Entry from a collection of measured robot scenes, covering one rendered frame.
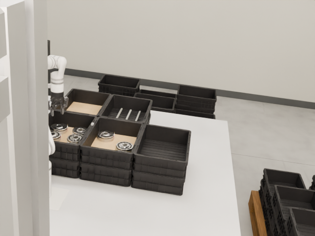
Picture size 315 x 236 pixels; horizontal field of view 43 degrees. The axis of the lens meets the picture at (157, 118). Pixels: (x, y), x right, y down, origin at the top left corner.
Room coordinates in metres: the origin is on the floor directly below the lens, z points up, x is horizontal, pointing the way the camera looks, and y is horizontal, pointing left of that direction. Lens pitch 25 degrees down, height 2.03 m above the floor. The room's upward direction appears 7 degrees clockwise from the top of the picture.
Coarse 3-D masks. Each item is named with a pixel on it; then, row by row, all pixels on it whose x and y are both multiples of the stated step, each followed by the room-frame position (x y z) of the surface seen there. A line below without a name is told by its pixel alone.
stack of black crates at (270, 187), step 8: (264, 168) 2.81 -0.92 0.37; (264, 176) 2.72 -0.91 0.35; (272, 176) 2.80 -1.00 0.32; (280, 176) 2.79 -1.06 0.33; (288, 176) 2.79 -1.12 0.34; (296, 176) 2.79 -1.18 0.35; (264, 184) 2.70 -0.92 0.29; (272, 184) 2.74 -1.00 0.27; (280, 184) 2.76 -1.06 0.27; (288, 184) 2.77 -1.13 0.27; (296, 184) 2.77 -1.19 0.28; (304, 184) 2.64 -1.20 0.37; (264, 192) 2.62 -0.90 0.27; (272, 192) 2.63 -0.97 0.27; (264, 200) 2.54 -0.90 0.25; (264, 208) 2.52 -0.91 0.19; (264, 216) 2.46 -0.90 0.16
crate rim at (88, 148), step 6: (96, 120) 2.21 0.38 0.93; (114, 120) 2.25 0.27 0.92; (120, 120) 2.25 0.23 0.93; (126, 120) 2.26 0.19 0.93; (90, 132) 2.05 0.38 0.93; (84, 138) 1.96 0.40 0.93; (138, 138) 2.04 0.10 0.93; (84, 150) 1.87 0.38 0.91; (90, 150) 1.87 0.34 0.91; (96, 150) 1.87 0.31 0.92; (102, 150) 1.86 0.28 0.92; (108, 150) 1.86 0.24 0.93; (114, 150) 1.87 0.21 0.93; (132, 150) 1.89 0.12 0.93; (126, 156) 1.85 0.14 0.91; (132, 156) 1.86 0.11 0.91
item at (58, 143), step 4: (64, 112) 2.27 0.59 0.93; (68, 112) 2.27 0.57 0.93; (72, 112) 2.28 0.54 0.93; (48, 116) 2.19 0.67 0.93; (88, 116) 2.26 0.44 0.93; (92, 116) 2.26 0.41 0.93; (96, 116) 2.27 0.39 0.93; (88, 128) 2.09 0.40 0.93; (84, 136) 1.99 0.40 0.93; (80, 140) 1.93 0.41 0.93; (56, 144) 1.88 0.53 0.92; (60, 144) 1.88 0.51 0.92; (64, 144) 1.88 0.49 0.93; (68, 144) 1.88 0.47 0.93; (72, 144) 1.88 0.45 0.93; (76, 144) 1.89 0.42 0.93; (72, 148) 1.88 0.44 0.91; (76, 148) 1.88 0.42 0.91
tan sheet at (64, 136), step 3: (69, 129) 2.24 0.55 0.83; (72, 129) 2.24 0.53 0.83; (69, 132) 2.20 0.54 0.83; (63, 135) 2.15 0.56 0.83; (66, 135) 2.15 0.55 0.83; (63, 138) 2.11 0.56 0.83; (66, 138) 2.12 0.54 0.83; (60, 141) 2.07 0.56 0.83; (63, 141) 2.07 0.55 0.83; (66, 141) 2.08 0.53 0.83
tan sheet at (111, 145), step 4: (116, 136) 2.22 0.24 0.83; (120, 136) 2.22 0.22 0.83; (124, 136) 2.23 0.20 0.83; (128, 136) 2.23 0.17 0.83; (96, 140) 2.13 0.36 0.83; (112, 140) 2.16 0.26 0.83; (116, 140) 2.16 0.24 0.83; (120, 140) 2.17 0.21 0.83; (124, 140) 2.17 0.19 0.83; (128, 140) 2.18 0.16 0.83; (132, 140) 2.18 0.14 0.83; (92, 144) 2.08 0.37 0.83; (96, 144) 2.09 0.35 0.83; (100, 144) 2.09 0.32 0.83; (104, 144) 2.10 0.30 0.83; (108, 144) 2.10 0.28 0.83; (112, 144) 2.11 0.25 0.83; (108, 148) 2.05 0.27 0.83; (112, 148) 2.06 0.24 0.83
